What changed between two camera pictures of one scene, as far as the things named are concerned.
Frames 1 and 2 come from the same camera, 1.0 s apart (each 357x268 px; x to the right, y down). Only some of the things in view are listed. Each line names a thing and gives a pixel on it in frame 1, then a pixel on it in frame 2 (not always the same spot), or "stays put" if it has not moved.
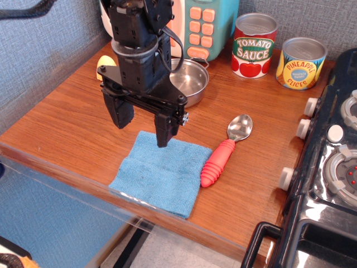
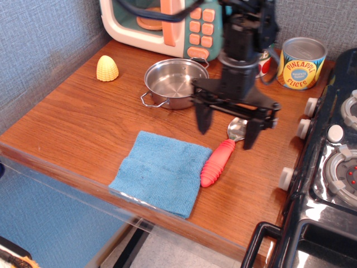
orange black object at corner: (13, 255) stays put
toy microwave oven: (207, 29) stays put
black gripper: (146, 81) -> (235, 92)
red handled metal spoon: (239, 127) stays put
